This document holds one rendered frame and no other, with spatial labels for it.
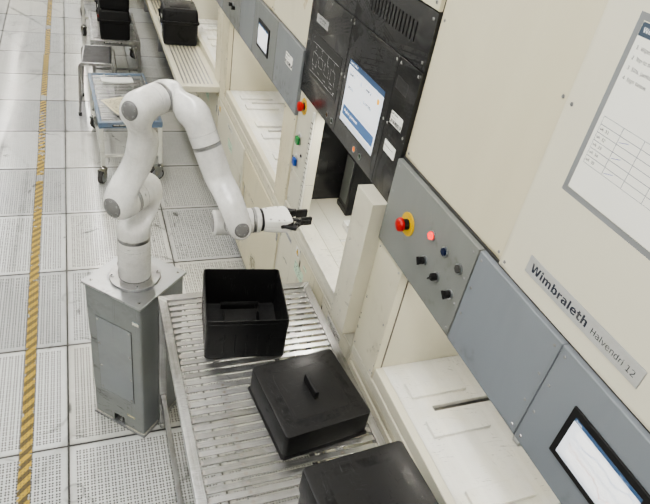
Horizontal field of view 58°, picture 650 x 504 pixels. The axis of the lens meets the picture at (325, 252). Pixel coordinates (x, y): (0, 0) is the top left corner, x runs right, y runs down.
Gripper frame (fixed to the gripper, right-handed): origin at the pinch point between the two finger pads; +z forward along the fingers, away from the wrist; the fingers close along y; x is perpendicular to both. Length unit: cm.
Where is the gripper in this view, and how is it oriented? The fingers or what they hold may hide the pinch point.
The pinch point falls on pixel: (303, 217)
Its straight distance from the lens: 201.9
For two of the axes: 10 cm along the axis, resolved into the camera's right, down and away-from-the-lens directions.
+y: 3.4, 5.9, -7.3
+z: 9.3, -0.8, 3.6
